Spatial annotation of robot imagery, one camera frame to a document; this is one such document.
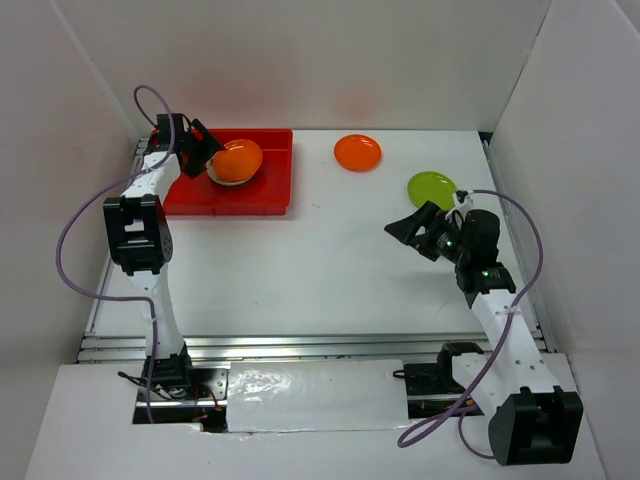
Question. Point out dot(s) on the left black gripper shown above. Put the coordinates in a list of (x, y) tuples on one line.
[(206, 148)]

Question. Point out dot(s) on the orange plate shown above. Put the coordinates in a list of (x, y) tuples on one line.
[(357, 153), (240, 149)]

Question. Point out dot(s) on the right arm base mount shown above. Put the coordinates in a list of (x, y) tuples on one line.
[(430, 387)]

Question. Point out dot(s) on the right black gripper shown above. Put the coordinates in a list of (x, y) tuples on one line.
[(428, 215)]

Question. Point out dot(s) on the cream floral plate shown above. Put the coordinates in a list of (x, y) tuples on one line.
[(231, 173)]

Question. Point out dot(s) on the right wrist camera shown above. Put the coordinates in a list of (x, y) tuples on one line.
[(463, 204)]

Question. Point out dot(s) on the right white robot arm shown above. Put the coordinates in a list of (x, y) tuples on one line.
[(532, 419)]

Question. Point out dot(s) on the green plate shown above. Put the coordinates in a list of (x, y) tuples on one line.
[(430, 186)]

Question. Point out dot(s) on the red plastic bin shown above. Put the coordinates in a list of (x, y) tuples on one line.
[(268, 193)]

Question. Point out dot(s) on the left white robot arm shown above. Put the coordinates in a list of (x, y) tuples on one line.
[(141, 244)]

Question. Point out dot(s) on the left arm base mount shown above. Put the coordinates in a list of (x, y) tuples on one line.
[(203, 402)]

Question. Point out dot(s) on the white foil cover plate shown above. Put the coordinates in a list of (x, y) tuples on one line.
[(316, 396)]

